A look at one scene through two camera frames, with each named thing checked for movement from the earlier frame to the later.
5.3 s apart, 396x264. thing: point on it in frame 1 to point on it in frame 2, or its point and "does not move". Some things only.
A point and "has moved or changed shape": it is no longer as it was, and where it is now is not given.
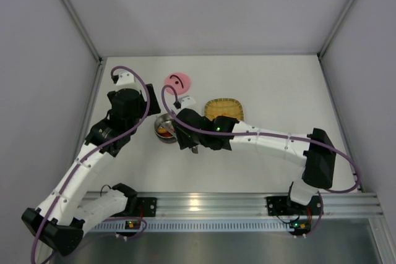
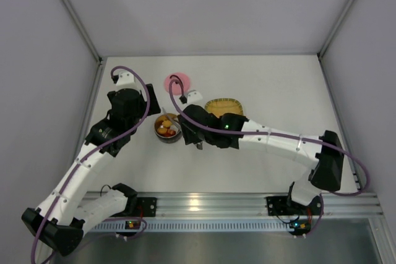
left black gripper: [153, 100] does not move
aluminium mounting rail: [352, 205] does not move
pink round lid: [180, 81] does not move
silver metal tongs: [194, 149] has moved or changed shape
